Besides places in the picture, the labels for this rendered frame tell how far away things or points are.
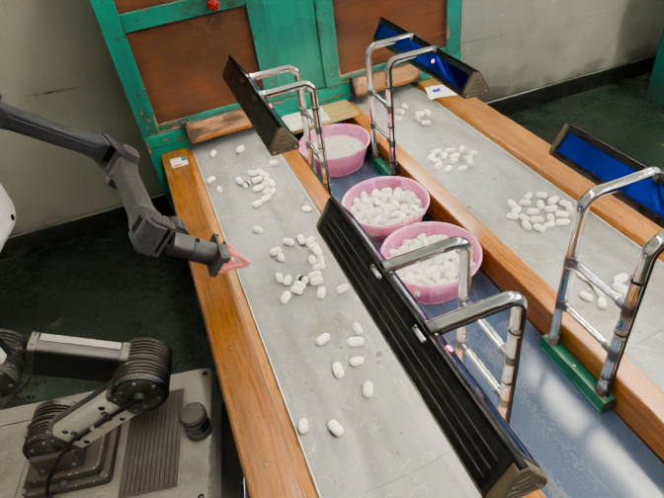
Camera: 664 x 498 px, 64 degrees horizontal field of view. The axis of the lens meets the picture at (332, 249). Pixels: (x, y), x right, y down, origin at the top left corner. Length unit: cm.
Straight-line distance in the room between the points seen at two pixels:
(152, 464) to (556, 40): 332
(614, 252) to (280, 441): 96
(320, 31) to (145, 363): 140
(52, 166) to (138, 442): 192
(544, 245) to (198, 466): 106
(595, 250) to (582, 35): 261
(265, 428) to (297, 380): 14
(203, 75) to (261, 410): 134
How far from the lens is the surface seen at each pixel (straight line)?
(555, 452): 121
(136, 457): 157
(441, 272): 143
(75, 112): 304
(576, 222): 108
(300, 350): 127
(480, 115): 210
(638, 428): 125
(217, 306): 139
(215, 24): 208
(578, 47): 402
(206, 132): 212
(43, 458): 154
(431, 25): 239
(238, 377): 122
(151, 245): 124
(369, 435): 112
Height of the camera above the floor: 170
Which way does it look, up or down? 39 degrees down
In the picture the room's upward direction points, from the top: 9 degrees counter-clockwise
